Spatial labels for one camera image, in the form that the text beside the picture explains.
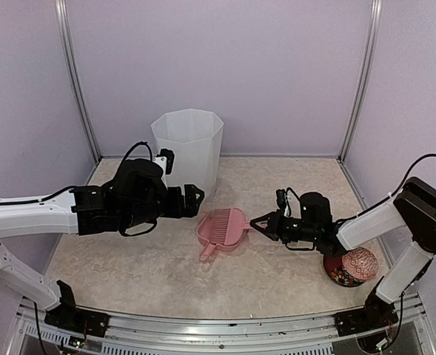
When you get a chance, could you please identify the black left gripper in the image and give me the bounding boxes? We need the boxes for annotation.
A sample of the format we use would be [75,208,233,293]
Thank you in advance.
[121,183,204,229]

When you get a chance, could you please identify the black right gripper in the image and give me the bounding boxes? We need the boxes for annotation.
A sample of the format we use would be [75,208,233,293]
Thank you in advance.
[249,209,319,244]

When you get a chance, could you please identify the pink plastic dustpan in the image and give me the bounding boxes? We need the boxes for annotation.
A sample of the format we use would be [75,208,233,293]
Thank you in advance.
[196,208,250,262]

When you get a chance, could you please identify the pink plastic hand brush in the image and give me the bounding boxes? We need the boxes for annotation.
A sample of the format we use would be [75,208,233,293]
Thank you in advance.
[204,208,251,246]

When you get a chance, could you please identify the translucent white waste bin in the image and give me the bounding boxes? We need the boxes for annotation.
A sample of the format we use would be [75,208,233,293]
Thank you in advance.
[151,109,224,200]

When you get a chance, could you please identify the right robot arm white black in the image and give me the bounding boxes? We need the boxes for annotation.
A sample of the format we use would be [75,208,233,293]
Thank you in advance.
[249,173,436,328]

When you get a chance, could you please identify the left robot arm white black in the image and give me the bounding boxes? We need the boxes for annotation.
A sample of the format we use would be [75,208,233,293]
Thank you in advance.
[0,149,205,329]

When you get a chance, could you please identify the dark red patterned round dish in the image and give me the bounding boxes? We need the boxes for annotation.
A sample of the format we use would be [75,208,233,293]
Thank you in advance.
[323,256,363,288]

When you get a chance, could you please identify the pink patterned small bowl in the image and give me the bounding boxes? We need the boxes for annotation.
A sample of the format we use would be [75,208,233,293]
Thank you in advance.
[342,247,379,282]

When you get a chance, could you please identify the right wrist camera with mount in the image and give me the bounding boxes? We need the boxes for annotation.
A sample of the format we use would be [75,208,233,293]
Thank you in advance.
[276,189,292,217]

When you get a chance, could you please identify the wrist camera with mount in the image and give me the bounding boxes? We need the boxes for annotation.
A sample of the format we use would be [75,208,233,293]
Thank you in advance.
[276,189,292,217]
[152,148,175,186]

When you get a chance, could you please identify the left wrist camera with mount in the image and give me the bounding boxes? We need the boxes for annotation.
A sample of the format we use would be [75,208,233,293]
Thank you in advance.
[152,148,175,186]

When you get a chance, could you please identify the front aluminium rail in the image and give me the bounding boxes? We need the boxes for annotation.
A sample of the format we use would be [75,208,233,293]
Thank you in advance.
[6,296,436,354]

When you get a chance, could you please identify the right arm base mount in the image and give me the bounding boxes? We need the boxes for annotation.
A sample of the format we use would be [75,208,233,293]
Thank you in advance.
[334,291,399,337]

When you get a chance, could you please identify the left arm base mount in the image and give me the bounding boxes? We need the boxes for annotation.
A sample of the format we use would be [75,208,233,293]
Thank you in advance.
[44,280,110,338]

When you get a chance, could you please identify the right aluminium frame post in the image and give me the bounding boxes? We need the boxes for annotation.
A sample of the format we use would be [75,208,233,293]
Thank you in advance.
[338,0,383,165]

